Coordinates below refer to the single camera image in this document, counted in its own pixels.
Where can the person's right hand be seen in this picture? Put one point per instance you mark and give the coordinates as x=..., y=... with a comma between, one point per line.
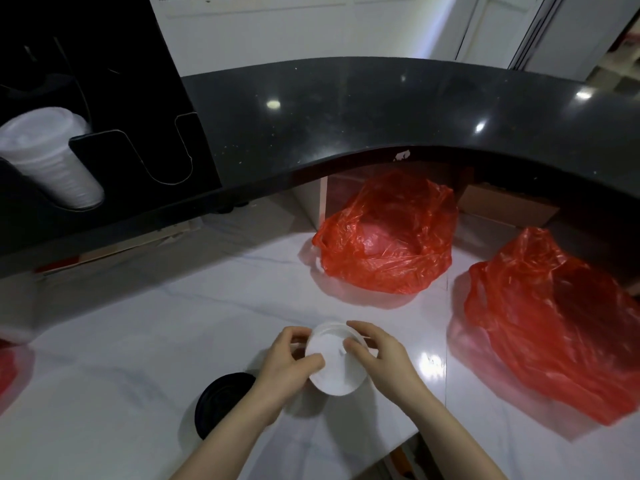
x=385, y=362

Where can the person's left hand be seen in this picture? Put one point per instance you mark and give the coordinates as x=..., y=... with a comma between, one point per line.
x=280, y=367

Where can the person's right thumb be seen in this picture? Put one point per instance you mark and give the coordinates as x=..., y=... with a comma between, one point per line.
x=359, y=348

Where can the person's left thumb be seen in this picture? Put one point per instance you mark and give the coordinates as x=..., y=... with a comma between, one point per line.
x=310, y=365

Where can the white plastic cup lid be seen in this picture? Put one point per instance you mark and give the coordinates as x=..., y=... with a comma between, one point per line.
x=336, y=358

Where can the person's right forearm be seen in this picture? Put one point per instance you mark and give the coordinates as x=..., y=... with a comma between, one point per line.
x=452, y=434

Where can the person's left forearm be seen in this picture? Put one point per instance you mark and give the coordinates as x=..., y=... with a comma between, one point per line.
x=227, y=434

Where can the black plastic lid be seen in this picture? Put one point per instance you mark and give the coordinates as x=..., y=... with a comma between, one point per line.
x=220, y=402

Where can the red plastic bag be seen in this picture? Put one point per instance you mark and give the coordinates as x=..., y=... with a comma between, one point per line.
x=7, y=369
x=390, y=234
x=555, y=334

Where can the black curved counter shelf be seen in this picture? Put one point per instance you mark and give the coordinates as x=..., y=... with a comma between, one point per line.
x=320, y=159

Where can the brown cardboard box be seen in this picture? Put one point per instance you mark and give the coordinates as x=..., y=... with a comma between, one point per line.
x=505, y=207

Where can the stack of white cup lids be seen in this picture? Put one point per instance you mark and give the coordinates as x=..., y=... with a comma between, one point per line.
x=50, y=157

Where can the black acrylic cup organizer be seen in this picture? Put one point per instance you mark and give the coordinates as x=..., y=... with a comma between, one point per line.
x=95, y=109

